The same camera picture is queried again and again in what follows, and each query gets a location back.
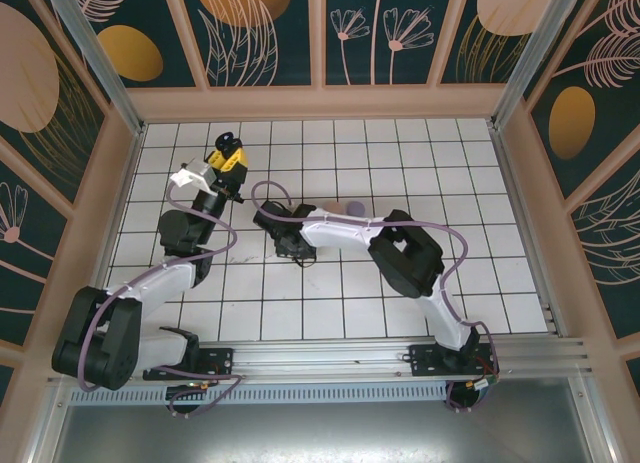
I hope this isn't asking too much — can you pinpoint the aluminium side rail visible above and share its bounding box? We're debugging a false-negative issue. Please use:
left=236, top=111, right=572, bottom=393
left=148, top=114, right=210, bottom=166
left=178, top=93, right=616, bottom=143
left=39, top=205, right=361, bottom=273
left=489, top=122, right=567, bottom=339
left=82, top=125, right=147, bottom=344

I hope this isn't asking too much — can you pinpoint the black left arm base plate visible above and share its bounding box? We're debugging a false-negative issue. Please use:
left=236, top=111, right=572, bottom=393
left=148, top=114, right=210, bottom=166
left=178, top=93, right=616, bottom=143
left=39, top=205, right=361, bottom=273
left=143, top=347, right=235, bottom=382

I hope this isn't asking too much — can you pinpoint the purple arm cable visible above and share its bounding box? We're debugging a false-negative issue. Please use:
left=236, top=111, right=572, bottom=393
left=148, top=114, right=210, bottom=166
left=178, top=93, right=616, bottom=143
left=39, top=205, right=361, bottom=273
left=79, top=180, right=246, bottom=418
left=251, top=181, right=501, bottom=414

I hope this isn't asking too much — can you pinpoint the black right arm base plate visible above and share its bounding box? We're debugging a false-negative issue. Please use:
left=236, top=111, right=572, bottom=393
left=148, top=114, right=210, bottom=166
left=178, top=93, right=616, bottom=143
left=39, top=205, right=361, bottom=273
left=409, top=343, right=501, bottom=379

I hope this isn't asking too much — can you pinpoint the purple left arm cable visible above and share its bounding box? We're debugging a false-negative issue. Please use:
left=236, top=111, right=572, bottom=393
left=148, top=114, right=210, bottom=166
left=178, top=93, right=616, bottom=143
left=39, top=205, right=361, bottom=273
left=79, top=180, right=246, bottom=418

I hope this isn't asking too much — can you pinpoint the grey metal plate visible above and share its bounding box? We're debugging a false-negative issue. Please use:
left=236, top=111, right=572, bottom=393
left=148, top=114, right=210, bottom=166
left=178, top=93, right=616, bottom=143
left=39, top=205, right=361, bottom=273
left=49, top=402, right=601, bottom=463

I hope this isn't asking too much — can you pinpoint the aluminium frame post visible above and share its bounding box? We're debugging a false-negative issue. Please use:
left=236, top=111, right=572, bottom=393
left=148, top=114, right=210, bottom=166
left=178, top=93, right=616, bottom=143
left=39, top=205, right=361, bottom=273
left=492, top=0, right=586, bottom=129
left=39, top=0, right=147, bottom=137

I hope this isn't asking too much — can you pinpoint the aluminium mounting rail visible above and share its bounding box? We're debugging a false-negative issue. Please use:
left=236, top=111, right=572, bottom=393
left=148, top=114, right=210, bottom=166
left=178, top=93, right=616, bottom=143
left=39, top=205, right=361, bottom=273
left=47, top=338, right=601, bottom=385

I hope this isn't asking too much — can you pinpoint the black earbud charging case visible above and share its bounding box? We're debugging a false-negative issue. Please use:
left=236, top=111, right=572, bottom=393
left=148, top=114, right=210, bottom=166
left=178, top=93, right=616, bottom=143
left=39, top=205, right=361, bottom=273
left=214, top=131, right=244, bottom=154

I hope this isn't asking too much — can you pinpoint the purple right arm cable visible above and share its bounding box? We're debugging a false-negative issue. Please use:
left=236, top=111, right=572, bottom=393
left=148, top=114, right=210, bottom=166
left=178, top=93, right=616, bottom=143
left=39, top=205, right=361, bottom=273
left=251, top=181, right=501, bottom=414

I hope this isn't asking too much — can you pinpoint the slotted grey cable duct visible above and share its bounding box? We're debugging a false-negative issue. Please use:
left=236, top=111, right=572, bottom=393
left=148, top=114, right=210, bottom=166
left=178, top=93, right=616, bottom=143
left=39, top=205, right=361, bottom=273
left=67, top=384, right=451, bottom=407

